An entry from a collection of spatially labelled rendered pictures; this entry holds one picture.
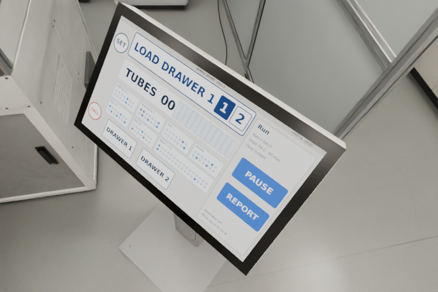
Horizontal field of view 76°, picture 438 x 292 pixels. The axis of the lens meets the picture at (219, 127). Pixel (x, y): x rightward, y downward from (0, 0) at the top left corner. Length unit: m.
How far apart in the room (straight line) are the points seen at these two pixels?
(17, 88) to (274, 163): 0.76
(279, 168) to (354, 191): 1.46
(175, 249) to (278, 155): 1.13
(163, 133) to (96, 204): 1.17
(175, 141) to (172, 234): 1.03
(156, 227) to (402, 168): 1.58
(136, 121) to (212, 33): 1.92
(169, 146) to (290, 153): 0.24
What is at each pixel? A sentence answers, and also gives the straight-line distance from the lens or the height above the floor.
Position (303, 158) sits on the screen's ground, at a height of 1.16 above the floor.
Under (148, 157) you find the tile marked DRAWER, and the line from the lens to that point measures 0.62.
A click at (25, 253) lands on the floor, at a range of 1.77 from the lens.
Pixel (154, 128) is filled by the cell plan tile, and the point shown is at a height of 1.06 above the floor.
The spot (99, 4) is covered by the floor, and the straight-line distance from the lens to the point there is 2.83.
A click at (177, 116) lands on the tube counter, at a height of 1.10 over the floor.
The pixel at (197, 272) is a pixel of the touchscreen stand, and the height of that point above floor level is 0.04.
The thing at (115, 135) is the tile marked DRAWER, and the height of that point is 1.00.
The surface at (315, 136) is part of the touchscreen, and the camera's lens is 0.48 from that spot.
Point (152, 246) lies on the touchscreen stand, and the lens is 1.56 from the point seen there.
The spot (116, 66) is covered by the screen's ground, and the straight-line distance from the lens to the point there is 0.65.
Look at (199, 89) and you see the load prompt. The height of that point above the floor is 1.16.
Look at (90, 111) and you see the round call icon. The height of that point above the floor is 1.01.
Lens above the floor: 1.57
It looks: 57 degrees down
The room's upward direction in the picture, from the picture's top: 10 degrees clockwise
